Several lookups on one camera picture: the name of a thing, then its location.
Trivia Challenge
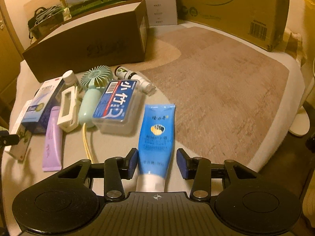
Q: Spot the blue white medicine box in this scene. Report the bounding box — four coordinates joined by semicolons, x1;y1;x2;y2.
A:
21;77;65;134

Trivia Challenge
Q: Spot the blue tube with white cap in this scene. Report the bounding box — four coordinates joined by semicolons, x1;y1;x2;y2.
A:
136;104;176;192

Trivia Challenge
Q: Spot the purple tube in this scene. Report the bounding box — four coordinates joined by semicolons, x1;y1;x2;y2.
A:
42;106;62;172

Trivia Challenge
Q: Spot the clear floss pick box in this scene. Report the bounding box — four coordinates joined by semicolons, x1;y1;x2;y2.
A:
92;79;143;135

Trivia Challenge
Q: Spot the cream white hair claw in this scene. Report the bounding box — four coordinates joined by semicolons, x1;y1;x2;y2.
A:
57;86;81;133

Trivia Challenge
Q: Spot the mint green handheld fan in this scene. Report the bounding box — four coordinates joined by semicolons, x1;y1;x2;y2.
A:
79;65;114;128

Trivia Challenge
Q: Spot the small white red box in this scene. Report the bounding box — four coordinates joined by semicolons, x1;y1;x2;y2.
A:
4;99;34;163

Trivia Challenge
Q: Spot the small white pill bottle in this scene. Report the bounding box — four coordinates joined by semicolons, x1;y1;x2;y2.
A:
62;70;82;91

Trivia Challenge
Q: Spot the dark spray bottle white cap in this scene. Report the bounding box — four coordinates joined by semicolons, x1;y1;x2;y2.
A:
114;66;156;95

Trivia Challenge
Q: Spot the white stand base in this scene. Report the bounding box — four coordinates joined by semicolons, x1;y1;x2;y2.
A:
288;77;315;137

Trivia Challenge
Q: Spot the brown open cardboard box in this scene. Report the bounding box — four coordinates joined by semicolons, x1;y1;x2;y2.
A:
23;0;149;82

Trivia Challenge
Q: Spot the large tan cardboard carton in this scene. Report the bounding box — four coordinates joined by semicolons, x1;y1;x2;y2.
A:
177;0;289;51

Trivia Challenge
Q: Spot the yellow fan lanyard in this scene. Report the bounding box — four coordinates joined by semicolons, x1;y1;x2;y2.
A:
82;123;96;164

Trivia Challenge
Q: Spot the black bag with straps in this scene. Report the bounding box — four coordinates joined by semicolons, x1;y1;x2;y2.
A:
28;5;64;40

